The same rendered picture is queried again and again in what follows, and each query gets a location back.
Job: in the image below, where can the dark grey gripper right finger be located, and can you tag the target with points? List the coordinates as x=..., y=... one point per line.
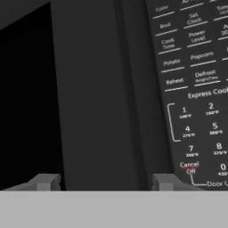
x=169, y=182

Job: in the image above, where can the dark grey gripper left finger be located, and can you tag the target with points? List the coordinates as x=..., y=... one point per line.
x=41, y=182

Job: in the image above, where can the black microwave door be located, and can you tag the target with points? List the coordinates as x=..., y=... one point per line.
x=83, y=89

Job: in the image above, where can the black microwave oven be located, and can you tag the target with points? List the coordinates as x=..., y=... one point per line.
x=201, y=98

